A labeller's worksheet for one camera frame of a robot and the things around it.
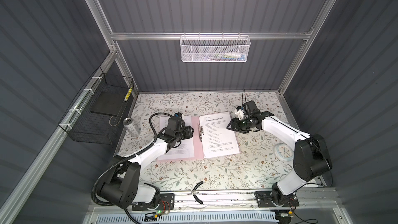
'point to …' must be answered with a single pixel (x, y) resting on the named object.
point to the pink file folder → (197, 140)
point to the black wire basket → (94, 116)
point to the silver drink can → (131, 126)
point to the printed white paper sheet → (186, 148)
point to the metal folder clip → (200, 131)
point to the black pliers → (193, 192)
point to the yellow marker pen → (128, 94)
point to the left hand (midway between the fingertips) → (191, 130)
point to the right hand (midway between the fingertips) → (231, 128)
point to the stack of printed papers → (218, 138)
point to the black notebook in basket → (109, 102)
